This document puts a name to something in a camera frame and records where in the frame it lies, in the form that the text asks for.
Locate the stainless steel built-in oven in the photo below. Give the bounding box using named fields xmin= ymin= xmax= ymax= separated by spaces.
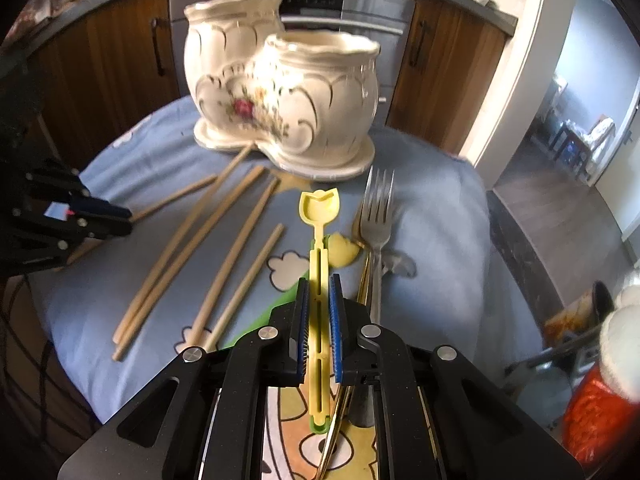
xmin=168 ymin=0 xmax=414 ymax=126

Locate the gold metal fork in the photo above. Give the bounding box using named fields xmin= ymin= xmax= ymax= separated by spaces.
xmin=314 ymin=204 xmax=374 ymax=480

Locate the cream floral ceramic utensil holder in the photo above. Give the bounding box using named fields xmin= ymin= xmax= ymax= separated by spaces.
xmin=183 ymin=0 xmax=381 ymax=182

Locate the silver steel fork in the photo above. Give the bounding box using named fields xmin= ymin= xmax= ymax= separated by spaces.
xmin=359 ymin=167 xmax=395 ymax=324

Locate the wooden chair with cloth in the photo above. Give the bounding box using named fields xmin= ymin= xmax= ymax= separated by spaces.
xmin=550 ymin=115 xmax=616 ymax=179

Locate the yellow plastic tulip spoon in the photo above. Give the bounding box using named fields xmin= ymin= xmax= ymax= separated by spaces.
xmin=298 ymin=188 xmax=340 ymax=434

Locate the orange mesh bag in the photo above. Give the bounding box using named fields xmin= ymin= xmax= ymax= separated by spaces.
xmin=562 ymin=364 xmax=639 ymax=472

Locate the silver steel spoon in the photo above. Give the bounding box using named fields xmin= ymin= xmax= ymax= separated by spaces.
xmin=382 ymin=249 xmax=416 ymax=278

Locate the white fluffy towel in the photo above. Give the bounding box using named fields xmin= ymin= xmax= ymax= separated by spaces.
xmin=600 ymin=269 xmax=640 ymax=404

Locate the green plastic tulip spoon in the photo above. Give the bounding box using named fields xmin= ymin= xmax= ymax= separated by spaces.
xmin=221 ymin=231 xmax=362 ymax=351

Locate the blue cartoon cushion cloth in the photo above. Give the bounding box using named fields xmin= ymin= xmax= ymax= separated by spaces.
xmin=29 ymin=94 xmax=547 ymax=480

